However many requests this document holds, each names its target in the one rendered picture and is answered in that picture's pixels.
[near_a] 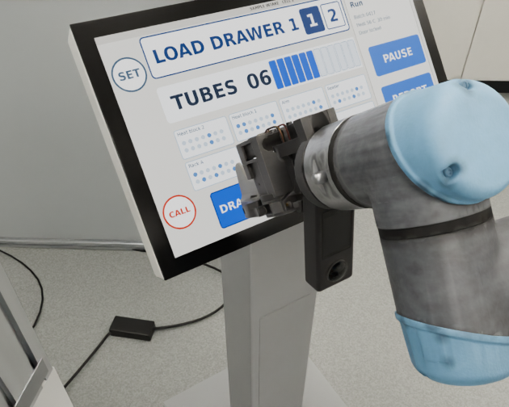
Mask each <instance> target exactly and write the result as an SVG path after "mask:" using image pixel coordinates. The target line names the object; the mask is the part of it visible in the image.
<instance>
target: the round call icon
mask: <svg viewBox="0 0 509 407"><path fill-rule="evenodd" d="M156 202H157V205H158V208H159V211H160V213H161V215H162V219H163V221H164V224H165V226H166V230H167V232H168V235H169V236H170V235H173V234H175V233H178V232H181V231H183V230H185V229H189V228H191V227H193V226H196V225H198V224H201V223H203V222H202V220H201V218H200V214H199V212H198V209H197V206H196V203H195V200H194V198H193V195H192V193H191V189H188V190H185V191H181V192H179V193H177V194H174V195H170V196H168V197H166V198H163V199H159V200H157V201H156Z"/></svg>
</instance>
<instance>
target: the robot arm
mask: <svg viewBox="0 0 509 407"><path fill-rule="evenodd" d="M282 125H283V127H282V128H280V126H282ZM272 128H274V129H272ZM270 129H271V130H270ZM236 148H237V151H238V154H239V157H240V159H241V162H242V164H241V163H240V162H238V163H237V164H236V166H235V170H236V174H237V177H238V183H239V186H240V190H241V193H242V198H241V204H242V210H243V212H244V215H245V217H246V218H253V217H261V216H265V215H266V217H267V218H271V217H275V216H282V215H285V214H288V213H290V212H294V211H296V210H297V211H298V212H299V213H301V212H303V214H304V242H305V281H306V282H307V283H308V284H309V285H310V286H311V287H313V288H314V289H315V290H316V291H317V292H321V291H323V290H325V289H327V288H328V287H331V286H334V285H335V284H337V283H340V282H342V281H344V280H345V279H348V278H350V277H351V276H352V267H353V242H354V218H355V210H356V209H366V208H372V210H373V214H374V218H375V221H376V227H377V228H378V232H379V237H380V240H381V247H382V250H383V255H384V258H385V265H386V268H387V271H388V275H389V281H390V285H391V289H392V293H393V299H394V303H395V306H396V311H395V312H394V313H395V317H396V319H397V320H398V321H400V325H401V327H402V332H403V336H404V339H405V342H406V347H407V350H408V353H409V356H410V361H411V362H412V364H413V366H414V367H415V369H416V370H417V371H418V372H419V373H420V374H422V375H423V376H426V377H428V378H429V379H430V380H433V381H435V382H438V383H441V384H448V385H455V386H477V385H483V384H491V383H494V382H497V381H500V380H504V379H506V378H507V377H509V216H506V217H503V218H500V219H497V220H495V219H494V215H493V212H492V207H491V203H490V197H493V196H495V195H497V194H498V193H500V192H501V191H503V190H504V189H505V188H506V187H507V186H508V184H509V105H508V103H507V102H506V100H505V99H504V98H503V97H502V96H501V95H500V94H499V93H498V92H497V91H496V90H494V89H493V88H491V87H489V86H488V85H486V84H484V83H481V82H478V81H474V80H469V79H452V80H450V81H446V82H442V83H440V84H437V85H434V86H429V87H427V88H424V89H416V90H410V91H407V92H406V93H404V94H401V95H399V96H398V97H397V98H396V99H394V100H392V101H389V102H387V103H383V104H381V105H379V106H377V107H373V108H371V109H368V110H367V111H362V112H361V113H358V114H355V115H351V116H348V117H347V118H344V119H342V120H338V117H337V115H336V112H335V109H334V107H332V108H329V109H326V110H324V111H320V112H318V113H315V114H312V115H307V116H305V117H302V118H300V119H297V120H294V121H293V123H292V121H290V122H287V123H286V125H285V124H280V125H278V126H272V127H270V128H267V129H266V131H265V132H262V133H260V134H258V135H257V136H253V137H251V138H249V139H248V140H247V141H244V142H242V143H240V144H238V145H236ZM273 151H274V152H273ZM255 157H256V158H255Z"/></svg>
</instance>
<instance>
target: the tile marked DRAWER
mask: <svg viewBox="0 0 509 407"><path fill-rule="evenodd" d="M208 195H209V197H210V200H211V202H212V205H213V208H214V211H215V213H216V216H217V219H218V222H219V225H220V227H221V230H223V229H227V228H228V227H231V226H233V225H236V224H239V223H241V222H243V221H245V220H249V219H250V218H246V217H245V215H244V212H243V210H242V204H241V198H242V193H241V190H240V186H239V183H235V184H233V185H230V186H228V187H224V188H221V189H220V190H217V191H214V192H211V193H208Z"/></svg>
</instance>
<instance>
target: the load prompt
mask: <svg viewBox="0 0 509 407"><path fill-rule="evenodd" d="M350 30H351V28H350V25H349V22H348V20H347V16H346V13H345V10H344V7H343V3H342V0H311V1H308V2H300V3H297V4H292V5H288V6H282V7H277V8H274V9H270V10H263V11H259V12H255V13H251V14H247V15H240V16H236V17H233V18H228V19H222V20H217V21H214V22H210V23H203V24H199V25H195V26H191V27H185V28H180V29H176V30H173V31H165V32H162V33H158V34H154V35H150V36H143V37H139V38H138V41H139V44H140V46H141V50H142V52H143V55H144V58H145V61H146V64H147V66H148V68H149V72H150V75H151V77H152V79H153V80H157V79H159V78H165V77H169V76H172V75H176V74H179V73H185V72H188V71H192V70H195V69H201V68H204V67H207V66H210V65H216V64H220V63H223V62H227V61H232V60H236V59H239V58H243V57H248V56H251V55H255V54H258V53H261V52H267V51H271V50H274V49H278V48H283V47H287V46H290V45H294V44H299V43H302V42H306V41H309V40H315V39H318V38H322V37H325V36H331V35H334V34H338V33H341V32H344V31H350Z"/></svg>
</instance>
